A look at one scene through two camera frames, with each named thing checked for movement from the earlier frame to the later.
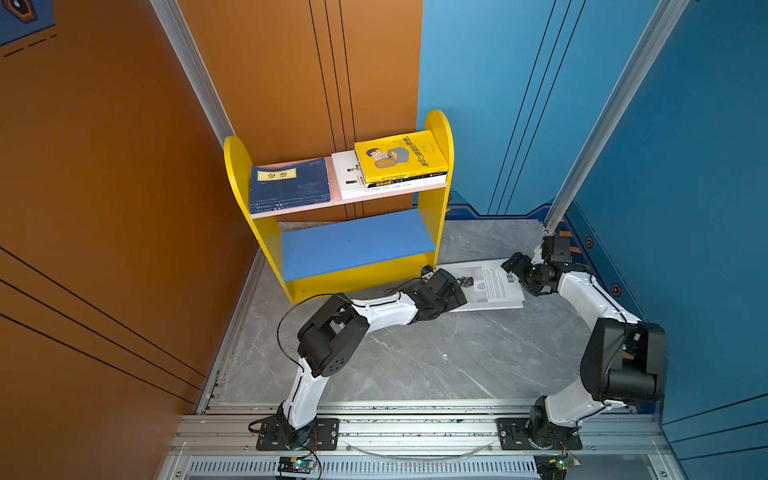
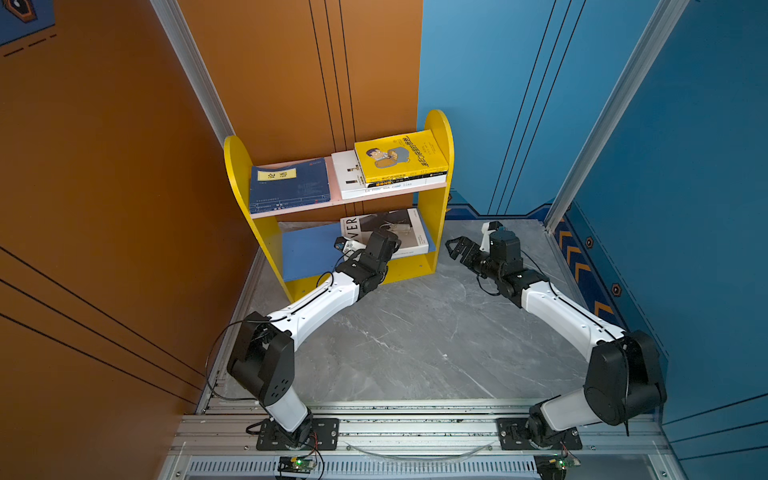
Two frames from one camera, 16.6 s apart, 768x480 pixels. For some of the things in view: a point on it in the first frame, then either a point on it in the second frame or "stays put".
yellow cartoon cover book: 400,155 stays put
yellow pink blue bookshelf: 333,248 stays put
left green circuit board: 302,464 stays put
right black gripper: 518,269 → 464,242
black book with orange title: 410,178 stays put
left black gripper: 454,302 → 382,233
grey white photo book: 494,287 → 403,223
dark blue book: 287,186 stays put
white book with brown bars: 350,182 stays put
